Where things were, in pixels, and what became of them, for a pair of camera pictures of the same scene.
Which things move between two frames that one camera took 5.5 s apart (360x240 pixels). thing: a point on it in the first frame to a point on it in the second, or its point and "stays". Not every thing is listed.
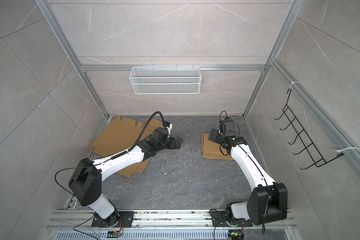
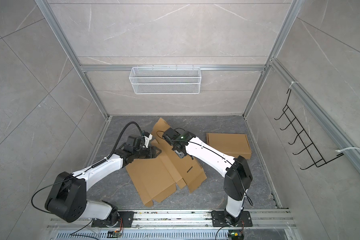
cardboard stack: [121, 137] to [155, 178]
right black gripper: [213, 134] to [179, 156]
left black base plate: [121, 219] stays
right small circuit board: [235, 234] stays
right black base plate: [219, 219] stays
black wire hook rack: [313, 152] stays
